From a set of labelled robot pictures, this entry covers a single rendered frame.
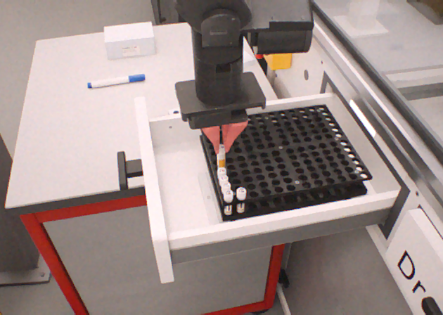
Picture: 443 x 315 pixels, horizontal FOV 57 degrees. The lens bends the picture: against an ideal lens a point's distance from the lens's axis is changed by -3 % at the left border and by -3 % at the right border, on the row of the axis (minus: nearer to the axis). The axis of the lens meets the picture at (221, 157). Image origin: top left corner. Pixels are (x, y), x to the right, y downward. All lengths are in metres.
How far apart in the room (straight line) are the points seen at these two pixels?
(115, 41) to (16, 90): 1.52
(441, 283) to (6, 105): 2.26
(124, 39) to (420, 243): 0.85
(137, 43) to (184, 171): 0.52
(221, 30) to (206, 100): 0.12
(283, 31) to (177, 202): 0.32
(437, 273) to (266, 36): 0.34
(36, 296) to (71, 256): 0.66
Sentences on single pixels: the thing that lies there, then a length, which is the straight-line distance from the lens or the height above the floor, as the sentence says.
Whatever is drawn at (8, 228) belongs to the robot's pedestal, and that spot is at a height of 0.27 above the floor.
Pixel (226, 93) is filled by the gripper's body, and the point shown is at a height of 1.06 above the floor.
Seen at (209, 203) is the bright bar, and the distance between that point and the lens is 0.64.
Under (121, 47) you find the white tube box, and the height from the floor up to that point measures 0.79.
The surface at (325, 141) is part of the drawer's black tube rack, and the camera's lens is 0.67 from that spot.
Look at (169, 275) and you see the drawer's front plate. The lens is 0.58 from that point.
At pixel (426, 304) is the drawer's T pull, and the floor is 0.91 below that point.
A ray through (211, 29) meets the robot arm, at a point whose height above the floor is 1.16.
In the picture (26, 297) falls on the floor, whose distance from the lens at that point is 1.64.
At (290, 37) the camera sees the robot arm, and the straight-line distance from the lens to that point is 0.45.
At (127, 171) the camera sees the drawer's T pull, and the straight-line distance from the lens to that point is 0.61.
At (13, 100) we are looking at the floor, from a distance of 2.52.
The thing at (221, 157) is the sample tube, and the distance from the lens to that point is 0.58.
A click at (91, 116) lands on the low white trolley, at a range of 0.97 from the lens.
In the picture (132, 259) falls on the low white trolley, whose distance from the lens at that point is 1.01.
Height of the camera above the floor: 1.34
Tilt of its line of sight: 45 degrees down
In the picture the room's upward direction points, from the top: straight up
